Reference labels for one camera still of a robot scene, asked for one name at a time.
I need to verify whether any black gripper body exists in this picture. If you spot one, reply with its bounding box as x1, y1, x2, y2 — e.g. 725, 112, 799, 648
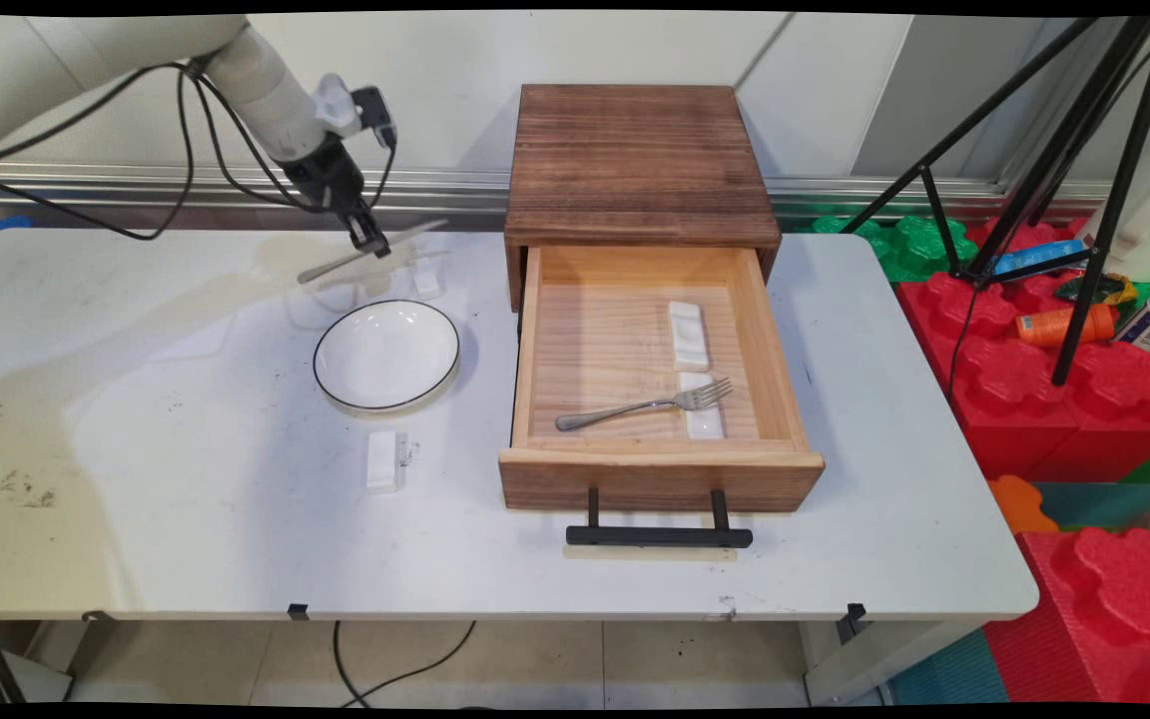
281, 135, 368, 219

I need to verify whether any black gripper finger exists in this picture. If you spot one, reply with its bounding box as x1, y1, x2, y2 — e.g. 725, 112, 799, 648
341, 208, 382, 260
351, 198, 392, 253

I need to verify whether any silver table knife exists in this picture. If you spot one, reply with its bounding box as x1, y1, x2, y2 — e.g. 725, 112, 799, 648
297, 220, 449, 286

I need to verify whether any white plate with black rim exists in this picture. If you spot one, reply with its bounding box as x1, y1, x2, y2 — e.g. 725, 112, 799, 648
312, 300, 461, 415

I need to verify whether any dark brown wooden cabinet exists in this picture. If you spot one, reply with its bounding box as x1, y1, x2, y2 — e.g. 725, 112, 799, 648
503, 84, 783, 313

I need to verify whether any silver fork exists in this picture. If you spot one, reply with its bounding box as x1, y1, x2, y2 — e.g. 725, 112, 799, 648
555, 376, 734, 432

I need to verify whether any light wooden drawer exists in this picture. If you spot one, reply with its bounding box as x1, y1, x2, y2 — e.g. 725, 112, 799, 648
498, 245, 826, 513

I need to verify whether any green foam block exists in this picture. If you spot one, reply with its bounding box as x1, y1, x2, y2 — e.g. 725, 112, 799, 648
813, 215, 980, 284

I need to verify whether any blue tube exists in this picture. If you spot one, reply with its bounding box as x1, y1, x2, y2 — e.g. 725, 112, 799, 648
992, 240, 1090, 278

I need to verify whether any white table leg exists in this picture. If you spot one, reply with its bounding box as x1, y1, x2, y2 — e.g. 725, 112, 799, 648
803, 619, 980, 706

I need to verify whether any large red foam block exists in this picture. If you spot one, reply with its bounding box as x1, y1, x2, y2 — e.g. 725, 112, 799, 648
897, 218, 1150, 482

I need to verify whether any orange bottle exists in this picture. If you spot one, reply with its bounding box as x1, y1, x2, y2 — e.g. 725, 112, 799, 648
1014, 303, 1117, 349

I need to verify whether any orange foam block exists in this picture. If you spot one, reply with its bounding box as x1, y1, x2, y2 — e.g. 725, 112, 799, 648
987, 474, 1060, 535

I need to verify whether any teal foam mat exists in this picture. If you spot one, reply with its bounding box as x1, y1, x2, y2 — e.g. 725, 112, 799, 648
889, 629, 1010, 706

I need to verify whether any dark snack packet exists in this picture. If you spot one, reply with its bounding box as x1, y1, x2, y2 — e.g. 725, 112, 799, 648
1054, 273, 1140, 306

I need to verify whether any black tripod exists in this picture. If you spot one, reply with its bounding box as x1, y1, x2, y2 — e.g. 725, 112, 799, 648
840, 15, 1150, 387

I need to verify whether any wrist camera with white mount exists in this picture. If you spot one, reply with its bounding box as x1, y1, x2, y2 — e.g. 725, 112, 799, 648
313, 75, 398, 151

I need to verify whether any black cable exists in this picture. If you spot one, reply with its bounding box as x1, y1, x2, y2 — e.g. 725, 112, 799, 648
333, 621, 476, 708
191, 70, 398, 216
0, 60, 199, 243

